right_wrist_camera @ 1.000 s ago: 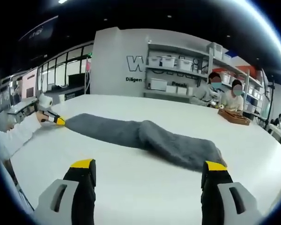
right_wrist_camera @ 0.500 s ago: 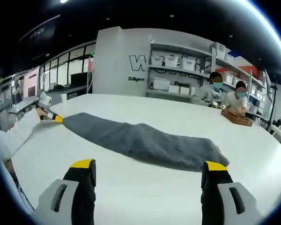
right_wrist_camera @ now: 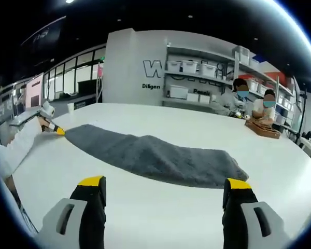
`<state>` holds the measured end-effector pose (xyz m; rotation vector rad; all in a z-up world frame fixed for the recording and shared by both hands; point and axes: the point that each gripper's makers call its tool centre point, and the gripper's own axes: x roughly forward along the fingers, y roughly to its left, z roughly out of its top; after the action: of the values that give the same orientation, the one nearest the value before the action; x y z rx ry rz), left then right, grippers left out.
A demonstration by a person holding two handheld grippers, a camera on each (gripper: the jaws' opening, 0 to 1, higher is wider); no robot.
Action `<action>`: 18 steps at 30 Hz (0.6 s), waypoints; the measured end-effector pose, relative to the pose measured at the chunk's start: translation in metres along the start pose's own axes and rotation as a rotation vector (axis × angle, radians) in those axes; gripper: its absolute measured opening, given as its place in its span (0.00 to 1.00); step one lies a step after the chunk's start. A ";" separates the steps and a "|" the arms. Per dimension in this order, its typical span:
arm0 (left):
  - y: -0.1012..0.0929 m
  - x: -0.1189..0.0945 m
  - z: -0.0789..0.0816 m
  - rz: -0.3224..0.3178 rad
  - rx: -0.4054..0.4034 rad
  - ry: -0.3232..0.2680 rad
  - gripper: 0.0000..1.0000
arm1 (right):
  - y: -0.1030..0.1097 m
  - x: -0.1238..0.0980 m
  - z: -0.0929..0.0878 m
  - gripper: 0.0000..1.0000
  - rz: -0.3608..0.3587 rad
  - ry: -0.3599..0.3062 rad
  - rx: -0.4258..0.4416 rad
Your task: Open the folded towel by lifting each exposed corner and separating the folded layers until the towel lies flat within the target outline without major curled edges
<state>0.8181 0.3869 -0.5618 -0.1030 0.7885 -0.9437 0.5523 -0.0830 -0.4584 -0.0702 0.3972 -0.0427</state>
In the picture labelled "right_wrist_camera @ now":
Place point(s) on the grey towel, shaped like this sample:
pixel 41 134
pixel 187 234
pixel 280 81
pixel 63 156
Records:
pixel 150 160

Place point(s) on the person's left hand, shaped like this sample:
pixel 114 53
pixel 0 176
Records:
pixel 42 121

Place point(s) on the pink display screen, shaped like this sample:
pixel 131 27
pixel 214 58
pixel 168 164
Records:
pixel 34 90

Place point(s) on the white paper cup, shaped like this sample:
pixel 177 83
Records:
pixel 71 109

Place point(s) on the dark counter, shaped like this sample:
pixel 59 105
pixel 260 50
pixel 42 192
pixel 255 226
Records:
pixel 72 99

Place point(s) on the red flag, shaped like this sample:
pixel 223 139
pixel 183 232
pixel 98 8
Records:
pixel 100 70

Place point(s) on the large black overhead screen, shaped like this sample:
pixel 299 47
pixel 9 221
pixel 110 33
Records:
pixel 45 35

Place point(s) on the brown wooden tray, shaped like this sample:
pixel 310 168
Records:
pixel 263 129

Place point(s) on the black tripod stand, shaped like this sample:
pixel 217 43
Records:
pixel 302 114

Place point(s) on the shelf with white bins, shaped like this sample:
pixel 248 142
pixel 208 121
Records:
pixel 189 67

